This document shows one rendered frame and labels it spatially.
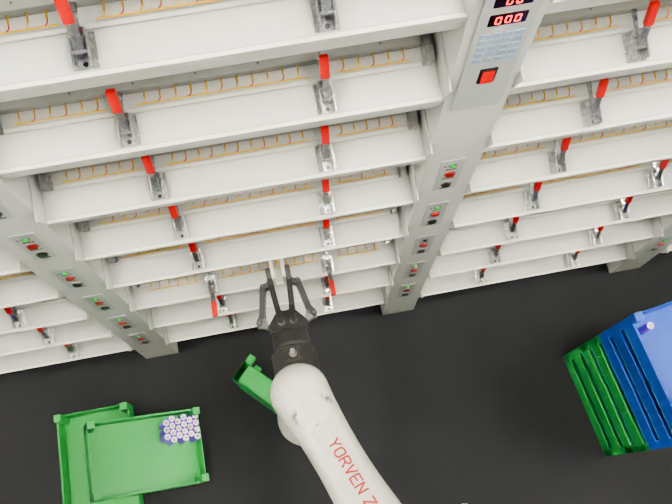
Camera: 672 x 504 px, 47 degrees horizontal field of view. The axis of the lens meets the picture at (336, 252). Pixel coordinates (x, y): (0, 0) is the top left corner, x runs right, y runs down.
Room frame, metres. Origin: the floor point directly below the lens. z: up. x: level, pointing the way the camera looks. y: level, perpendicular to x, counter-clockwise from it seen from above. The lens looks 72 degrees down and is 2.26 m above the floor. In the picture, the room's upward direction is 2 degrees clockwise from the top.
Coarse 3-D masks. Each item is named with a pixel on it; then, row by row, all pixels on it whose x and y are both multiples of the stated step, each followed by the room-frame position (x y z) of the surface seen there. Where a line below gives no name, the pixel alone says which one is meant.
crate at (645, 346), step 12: (636, 312) 0.41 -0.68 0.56; (648, 312) 0.43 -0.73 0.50; (660, 312) 0.43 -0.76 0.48; (624, 324) 0.40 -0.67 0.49; (636, 324) 0.40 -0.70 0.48; (660, 324) 0.41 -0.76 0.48; (636, 336) 0.37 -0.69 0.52; (648, 336) 0.38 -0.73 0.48; (660, 336) 0.38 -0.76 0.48; (636, 348) 0.35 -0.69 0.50; (648, 348) 0.35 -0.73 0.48; (660, 348) 0.35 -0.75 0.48; (648, 360) 0.31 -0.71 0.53; (660, 360) 0.32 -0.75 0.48; (648, 372) 0.29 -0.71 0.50; (660, 372) 0.29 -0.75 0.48; (660, 384) 0.26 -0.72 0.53; (660, 396) 0.24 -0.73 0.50
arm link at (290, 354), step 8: (296, 344) 0.29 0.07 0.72; (304, 344) 0.29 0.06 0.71; (280, 352) 0.28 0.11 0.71; (288, 352) 0.27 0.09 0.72; (296, 352) 0.27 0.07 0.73; (304, 352) 0.28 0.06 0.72; (312, 352) 0.28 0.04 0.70; (272, 360) 0.26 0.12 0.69; (280, 360) 0.26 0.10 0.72; (288, 360) 0.26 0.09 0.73; (296, 360) 0.26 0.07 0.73; (304, 360) 0.26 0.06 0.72; (312, 360) 0.26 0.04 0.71; (280, 368) 0.24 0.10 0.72
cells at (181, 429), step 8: (184, 416) 0.20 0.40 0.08; (192, 416) 0.21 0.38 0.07; (160, 424) 0.18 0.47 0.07; (168, 424) 0.18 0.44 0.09; (176, 424) 0.18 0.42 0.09; (184, 424) 0.18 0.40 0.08; (192, 424) 0.18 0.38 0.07; (160, 432) 0.16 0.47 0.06; (168, 432) 0.16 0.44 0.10; (176, 432) 0.16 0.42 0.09; (184, 432) 0.16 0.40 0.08; (192, 432) 0.16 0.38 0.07; (160, 440) 0.14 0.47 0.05; (168, 440) 0.14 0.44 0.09; (176, 440) 0.14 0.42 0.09; (184, 440) 0.14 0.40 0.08; (192, 440) 0.14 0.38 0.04
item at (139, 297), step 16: (384, 240) 0.57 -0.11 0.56; (352, 256) 0.53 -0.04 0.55; (368, 256) 0.53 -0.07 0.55; (384, 256) 0.53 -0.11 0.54; (224, 272) 0.48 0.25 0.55; (240, 272) 0.49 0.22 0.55; (256, 272) 0.49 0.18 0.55; (304, 272) 0.49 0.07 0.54; (320, 272) 0.49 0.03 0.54; (336, 272) 0.49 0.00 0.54; (128, 288) 0.43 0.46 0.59; (144, 288) 0.44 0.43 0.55; (176, 288) 0.44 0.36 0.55; (192, 288) 0.45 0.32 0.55; (224, 288) 0.45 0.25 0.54; (240, 288) 0.45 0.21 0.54; (256, 288) 0.45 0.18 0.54; (144, 304) 0.41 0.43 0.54; (160, 304) 0.41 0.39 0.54
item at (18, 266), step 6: (0, 252) 0.40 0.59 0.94; (6, 252) 0.40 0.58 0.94; (0, 258) 0.39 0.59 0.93; (6, 258) 0.39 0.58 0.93; (12, 258) 0.39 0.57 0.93; (0, 264) 0.38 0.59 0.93; (6, 264) 0.38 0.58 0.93; (12, 264) 0.38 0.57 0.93; (18, 264) 0.37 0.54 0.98; (0, 270) 0.37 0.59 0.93; (6, 270) 0.37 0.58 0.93; (12, 270) 0.37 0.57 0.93; (18, 270) 0.37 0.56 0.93; (24, 270) 0.37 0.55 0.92; (30, 270) 0.38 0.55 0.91; (0, 276) 0.37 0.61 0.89
